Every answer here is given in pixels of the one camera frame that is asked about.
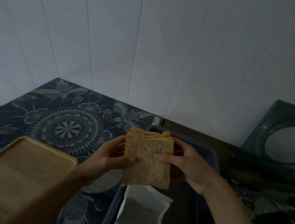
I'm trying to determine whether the person's left hand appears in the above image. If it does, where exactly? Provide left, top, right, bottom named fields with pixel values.
left=77, top=130, right=139, bottom=186

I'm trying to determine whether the dark green round frame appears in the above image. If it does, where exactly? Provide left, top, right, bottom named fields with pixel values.
left=238, top=95, right=295, bottom=179

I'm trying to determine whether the clear plastic bread bag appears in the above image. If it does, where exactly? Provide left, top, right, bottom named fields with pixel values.
left=113, top=181, right=175, bottom=224

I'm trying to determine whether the dark patterned tablecloth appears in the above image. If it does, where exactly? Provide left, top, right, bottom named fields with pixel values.
left=0, top=69, right=168, bottom=224

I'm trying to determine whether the dark grey plastic tray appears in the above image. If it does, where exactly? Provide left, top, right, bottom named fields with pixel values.
left=101, top=120, right=243, bottom=224

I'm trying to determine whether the wooden rectangular tray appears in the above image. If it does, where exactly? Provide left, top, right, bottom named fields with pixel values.
left=0, top=133, right=81, bottom=224

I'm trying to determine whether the person's left forearm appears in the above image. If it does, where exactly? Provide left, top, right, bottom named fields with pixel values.
left=0, top=151, right=97, bottom=224

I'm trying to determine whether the person's right hand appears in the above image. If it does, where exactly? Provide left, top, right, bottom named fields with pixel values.
left=149, top=138, right=232, bottom=200

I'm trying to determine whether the stack of brown bread slices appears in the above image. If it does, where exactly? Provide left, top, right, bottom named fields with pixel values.
left=119, top=126, right=178, bottom=192

